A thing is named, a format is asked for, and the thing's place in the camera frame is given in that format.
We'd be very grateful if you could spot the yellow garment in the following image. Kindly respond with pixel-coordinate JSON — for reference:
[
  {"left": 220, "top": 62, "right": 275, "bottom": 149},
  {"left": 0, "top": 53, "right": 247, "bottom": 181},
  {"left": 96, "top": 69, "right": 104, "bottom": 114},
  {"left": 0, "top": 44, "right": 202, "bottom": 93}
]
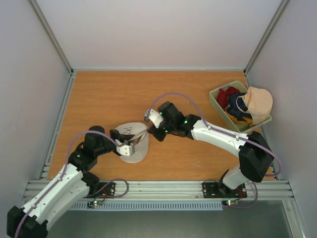
[{"left": 227, "top": 113, "right": 253, "bottom": 124}]

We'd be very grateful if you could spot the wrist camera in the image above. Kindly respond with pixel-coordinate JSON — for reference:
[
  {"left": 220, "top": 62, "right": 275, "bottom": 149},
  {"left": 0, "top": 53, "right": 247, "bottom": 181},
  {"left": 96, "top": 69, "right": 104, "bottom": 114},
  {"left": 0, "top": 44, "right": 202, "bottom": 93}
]
[
  {"left": 116, "top": 143, "right": 135, "bottom": 156},
  {"left": 144, "top": 109, "right": 163, "bottom": 128}
]

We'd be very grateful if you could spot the grey slotted cable duct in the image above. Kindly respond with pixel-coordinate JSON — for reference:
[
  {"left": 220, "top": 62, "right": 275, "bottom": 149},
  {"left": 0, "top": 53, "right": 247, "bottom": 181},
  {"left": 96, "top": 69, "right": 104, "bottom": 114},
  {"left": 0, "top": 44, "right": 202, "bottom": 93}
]
[{"left": 70, "top": 200, "right": 223, "bottom": 212}]

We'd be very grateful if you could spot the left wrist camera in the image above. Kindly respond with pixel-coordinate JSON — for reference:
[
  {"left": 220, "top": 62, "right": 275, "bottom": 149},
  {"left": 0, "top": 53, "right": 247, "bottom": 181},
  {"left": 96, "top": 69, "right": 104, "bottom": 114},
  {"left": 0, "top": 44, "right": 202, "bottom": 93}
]
[{"left": 116, "top": 143, "right": 135, "bottom": 156}]

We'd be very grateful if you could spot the circuit board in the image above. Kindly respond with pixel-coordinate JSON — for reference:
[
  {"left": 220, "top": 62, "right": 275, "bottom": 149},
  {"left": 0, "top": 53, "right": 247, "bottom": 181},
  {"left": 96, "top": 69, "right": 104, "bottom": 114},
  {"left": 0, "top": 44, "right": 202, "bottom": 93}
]
[
  {"left": 222, "top": 199, "right": 242, "bottom": 207},
  {"left": 87, "top": 200, "right": 103, "bottom": 209}
]

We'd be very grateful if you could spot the left aluminium frame post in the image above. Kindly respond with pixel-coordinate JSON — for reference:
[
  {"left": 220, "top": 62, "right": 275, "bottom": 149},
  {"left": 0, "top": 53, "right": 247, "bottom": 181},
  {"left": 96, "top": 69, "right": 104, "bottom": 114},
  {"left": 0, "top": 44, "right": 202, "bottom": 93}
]
[{"left": 28, "top": 0, "right": 73, "bottom": 75}]

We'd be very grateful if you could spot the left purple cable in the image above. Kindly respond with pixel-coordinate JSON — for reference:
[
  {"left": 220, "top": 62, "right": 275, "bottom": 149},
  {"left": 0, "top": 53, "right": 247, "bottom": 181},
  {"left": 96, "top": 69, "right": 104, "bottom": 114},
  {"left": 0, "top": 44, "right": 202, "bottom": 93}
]
[{"left": 13, "top": 131, "right": 124, "bottom": 238}]

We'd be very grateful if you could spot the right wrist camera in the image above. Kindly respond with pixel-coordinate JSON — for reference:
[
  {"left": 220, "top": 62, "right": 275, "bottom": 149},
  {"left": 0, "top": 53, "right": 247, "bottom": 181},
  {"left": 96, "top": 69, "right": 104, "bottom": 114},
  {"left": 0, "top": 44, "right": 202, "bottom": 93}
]
[{"left": 144, "top": 109, "right": 163, "bottom": 128}]

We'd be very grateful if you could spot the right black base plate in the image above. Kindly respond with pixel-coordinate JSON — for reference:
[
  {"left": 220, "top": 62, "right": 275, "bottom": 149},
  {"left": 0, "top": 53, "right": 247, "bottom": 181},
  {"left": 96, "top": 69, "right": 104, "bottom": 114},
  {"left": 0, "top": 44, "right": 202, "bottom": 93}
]
[{"left": 202, "top": 180, "right": 247, "bottom": 199}]

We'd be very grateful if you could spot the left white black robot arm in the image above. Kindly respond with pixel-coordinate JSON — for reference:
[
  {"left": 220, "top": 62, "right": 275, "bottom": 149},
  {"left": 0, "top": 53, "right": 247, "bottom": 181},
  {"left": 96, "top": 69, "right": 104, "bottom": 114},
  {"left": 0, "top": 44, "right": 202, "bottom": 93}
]
[{"left": 6, "top": 126, "right": 135, "bottom": 238}]

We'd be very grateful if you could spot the red garment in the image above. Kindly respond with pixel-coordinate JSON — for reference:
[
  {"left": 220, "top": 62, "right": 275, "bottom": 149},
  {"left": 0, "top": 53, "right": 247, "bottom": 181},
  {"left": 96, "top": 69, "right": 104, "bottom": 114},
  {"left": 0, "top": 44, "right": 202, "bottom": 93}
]
[{"left": 216, "top": 86, "right": 240, "bottom": 109}]

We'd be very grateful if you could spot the right circuit board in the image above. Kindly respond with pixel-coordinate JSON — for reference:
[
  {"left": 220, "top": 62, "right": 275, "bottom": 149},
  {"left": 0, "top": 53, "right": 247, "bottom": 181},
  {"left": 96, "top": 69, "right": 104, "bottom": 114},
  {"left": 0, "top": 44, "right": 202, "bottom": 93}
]
[{"left": 222, "top": 199, "right": 242, "bottom": 207}]

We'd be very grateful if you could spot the green perforated plastic basket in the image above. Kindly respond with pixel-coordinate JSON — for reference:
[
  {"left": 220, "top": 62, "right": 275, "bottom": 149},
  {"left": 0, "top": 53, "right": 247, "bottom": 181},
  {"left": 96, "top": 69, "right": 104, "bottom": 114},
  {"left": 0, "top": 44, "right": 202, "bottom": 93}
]
[{"left": 209, "top": 80, "right": 272, "bottom": 133}]

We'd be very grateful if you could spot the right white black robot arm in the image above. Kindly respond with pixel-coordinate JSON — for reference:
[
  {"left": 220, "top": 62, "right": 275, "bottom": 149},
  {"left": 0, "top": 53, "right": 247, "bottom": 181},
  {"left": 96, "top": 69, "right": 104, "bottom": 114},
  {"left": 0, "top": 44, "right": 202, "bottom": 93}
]
[{"left": 144, "top": 102, "right": 273, "bottom": 198}]

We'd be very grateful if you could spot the right aluminium frame post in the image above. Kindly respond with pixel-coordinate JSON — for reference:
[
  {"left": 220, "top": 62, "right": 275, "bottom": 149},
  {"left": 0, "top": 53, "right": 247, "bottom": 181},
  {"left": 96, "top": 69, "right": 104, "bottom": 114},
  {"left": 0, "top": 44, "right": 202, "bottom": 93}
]
[{"left": 244, "top": 0, "right": 290, "bottom": 75}]

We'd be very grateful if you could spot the aluminium front rail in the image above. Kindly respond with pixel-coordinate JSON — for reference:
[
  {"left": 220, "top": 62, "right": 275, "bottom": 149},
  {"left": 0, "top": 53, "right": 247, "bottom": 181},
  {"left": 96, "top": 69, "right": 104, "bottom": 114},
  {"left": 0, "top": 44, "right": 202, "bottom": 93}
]
[{"left": 23, "top": 180, "right": 294, "bottom": 200}]

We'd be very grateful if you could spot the left aluminium side rail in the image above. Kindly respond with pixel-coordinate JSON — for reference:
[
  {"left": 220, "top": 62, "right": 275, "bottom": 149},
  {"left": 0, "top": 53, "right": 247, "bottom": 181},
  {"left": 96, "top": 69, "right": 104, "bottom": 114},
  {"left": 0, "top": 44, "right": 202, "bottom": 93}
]
[{"left": 37, "top": 70, "right": 77, "bottom": 180}]

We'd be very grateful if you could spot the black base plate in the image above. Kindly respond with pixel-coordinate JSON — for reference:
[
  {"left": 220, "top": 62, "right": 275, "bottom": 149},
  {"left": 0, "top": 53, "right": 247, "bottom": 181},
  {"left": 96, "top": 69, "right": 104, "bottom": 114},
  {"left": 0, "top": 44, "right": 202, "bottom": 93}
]
[
  {"left": 85, "top": 182, "right": 116, "bottom": 198},
  {"left": 202, "top": 180, "right": 247, "bottom": 199}
]

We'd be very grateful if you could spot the navy blue garment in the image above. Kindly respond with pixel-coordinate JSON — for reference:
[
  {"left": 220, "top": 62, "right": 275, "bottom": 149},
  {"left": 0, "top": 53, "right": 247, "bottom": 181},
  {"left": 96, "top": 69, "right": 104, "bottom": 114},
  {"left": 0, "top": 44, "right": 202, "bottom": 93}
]
[{"left": 226, "top": 93, "right": 252, "bottom": 119}]

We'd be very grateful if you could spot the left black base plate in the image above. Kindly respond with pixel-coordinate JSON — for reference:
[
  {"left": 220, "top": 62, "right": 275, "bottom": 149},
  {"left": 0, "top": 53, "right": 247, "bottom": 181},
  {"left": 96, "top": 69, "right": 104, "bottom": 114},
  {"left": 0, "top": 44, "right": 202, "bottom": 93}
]
[{"left": 85, "top": 182, "right": 116, "bottom": 198}]

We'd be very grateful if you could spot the beige bra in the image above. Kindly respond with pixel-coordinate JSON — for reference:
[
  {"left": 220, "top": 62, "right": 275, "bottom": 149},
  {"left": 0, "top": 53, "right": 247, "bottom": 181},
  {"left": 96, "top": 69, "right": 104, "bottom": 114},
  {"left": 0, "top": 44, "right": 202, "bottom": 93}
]
[{"left": 242, "top": 87, "right": 273, "bottom": 125}]

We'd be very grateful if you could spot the aluminium frame post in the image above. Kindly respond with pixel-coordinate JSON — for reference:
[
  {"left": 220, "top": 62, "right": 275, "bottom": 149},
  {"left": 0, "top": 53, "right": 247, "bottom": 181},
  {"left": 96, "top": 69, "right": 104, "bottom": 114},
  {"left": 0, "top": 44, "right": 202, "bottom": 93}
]
[
  {"left": 244, "top": 0, "right": 290, "bottom": 75},
  {"left": 28, "top": 0, "right": 73, "bottom": 75}
]

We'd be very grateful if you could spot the left circuit board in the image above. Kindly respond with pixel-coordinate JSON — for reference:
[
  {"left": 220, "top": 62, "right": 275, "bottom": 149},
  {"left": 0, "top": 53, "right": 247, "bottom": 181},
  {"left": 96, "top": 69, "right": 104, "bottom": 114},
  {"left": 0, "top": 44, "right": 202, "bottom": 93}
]
[{"left": 87, "top": 200, "right": 103, "bottom": 209}]

